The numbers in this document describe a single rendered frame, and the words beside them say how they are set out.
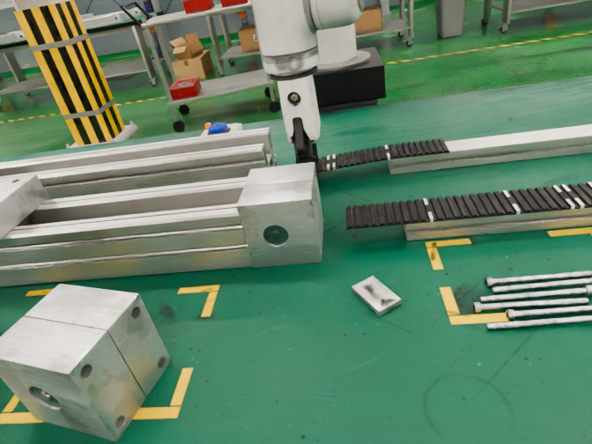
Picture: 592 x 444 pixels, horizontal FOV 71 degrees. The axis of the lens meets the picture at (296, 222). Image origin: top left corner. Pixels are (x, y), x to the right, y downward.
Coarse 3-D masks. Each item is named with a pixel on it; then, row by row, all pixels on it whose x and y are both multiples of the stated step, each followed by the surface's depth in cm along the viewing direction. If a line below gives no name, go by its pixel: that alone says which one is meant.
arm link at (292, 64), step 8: (312, 48) 60; (264, 56) 61; (272, 56) 59; (280, 56) 59; (288, 56) 59; (296, 56) 59; (304, 56) 59; (312, 56) 60; (264, 64) 62; (272, 64) 60; (280, 64) 59; (288, 64) 59; (296, 64) 59; (304, 64) 59; (312, 64) 60; (272, 72) 61; (280, 72) 60; (288, 72) 61; (296, 72) 61
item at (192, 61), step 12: (372, 12) 482; (360, 24) 491; (372, 24) 489; (192, 36) 535; (240, 36) 505; (252, 36) 504; (180, 48) 515; (192, 48) 520; (252, 48) 512; (180, 60) 528; (192, 60) 517; (204, 60) 535; (180, 72) 525; (192, 72) 525; (204, 72) 528
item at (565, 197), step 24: (504, 192) 53; (528, 192) 53; (552, 192) 52; (576, 192) 51; (360, 216) 55; (384, 216) 54; (408, 216) 53; (432, 216) 52; (456, 216) 51; (480, 216) 50
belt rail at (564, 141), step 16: (560, 128) 67; (576, 128) 66; (448, 144) 69; (464, 144) 68; (480, 144) 67; (496, 144) 66; (512, 144) 65; (528, 144) 65; (544, 144) 65; (560, 144) 65; (576, 144) 65; (400, 160) 68; (416, 160) 68; (432, 160) 68; (448, 160) 68; (464, 160) 67; (480, 160) 67; (496, 160) 67; (512, 160) 67
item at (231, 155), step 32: (32, 160) 80; (64, 160) 78; (96, 160) 77; (128, 160) 71; (160, 160) 69; (192, 160) 68; (224, 160) 67; (256, 160) 68; (64, 192) 73; (96, 192) 73
